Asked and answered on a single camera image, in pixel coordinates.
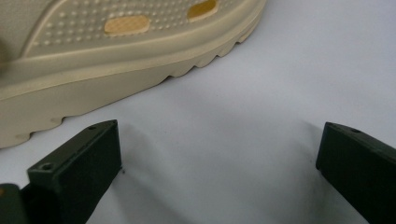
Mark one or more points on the beige foam clog shoe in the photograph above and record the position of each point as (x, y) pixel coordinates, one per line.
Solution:
(93, 74)

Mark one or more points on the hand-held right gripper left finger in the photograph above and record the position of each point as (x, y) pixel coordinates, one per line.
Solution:
(84, 168)

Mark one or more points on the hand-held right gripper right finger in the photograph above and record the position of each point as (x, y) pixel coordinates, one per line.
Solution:
(361, 168)

